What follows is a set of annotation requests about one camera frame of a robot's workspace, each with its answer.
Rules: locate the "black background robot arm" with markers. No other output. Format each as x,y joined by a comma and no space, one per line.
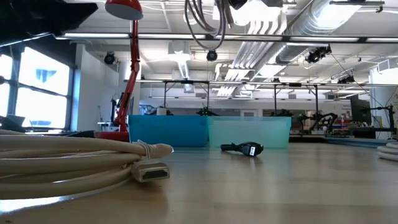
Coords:
323,117

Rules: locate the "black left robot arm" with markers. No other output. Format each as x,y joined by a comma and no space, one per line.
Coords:
37,15

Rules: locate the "small black background robot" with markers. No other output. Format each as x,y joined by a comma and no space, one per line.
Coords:
206,112

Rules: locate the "blue plastic bin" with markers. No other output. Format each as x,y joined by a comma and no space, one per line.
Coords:
168,130

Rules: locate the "white cup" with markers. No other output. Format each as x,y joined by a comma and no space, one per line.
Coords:
161,111

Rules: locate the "teal translucent plastic bin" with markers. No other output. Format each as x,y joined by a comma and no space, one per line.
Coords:
264,130

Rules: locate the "red desk lamp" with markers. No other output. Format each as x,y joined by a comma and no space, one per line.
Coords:
134,62

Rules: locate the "long ceiling light bar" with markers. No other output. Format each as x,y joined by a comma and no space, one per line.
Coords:
323,39

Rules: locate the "large window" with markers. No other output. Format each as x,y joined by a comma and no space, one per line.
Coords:
43,81

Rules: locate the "black monitor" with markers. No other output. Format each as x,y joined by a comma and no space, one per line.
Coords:
359,109

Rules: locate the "blue table mat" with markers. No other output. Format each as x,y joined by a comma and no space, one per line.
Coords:
357,142

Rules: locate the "black metal frame stand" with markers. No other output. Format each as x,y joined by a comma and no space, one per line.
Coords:
295,84
186,82

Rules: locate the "black round ceiling camera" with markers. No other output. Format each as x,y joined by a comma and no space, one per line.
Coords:
211,55
109,58

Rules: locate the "black overhead camera rig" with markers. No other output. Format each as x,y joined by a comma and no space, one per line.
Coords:
317,54

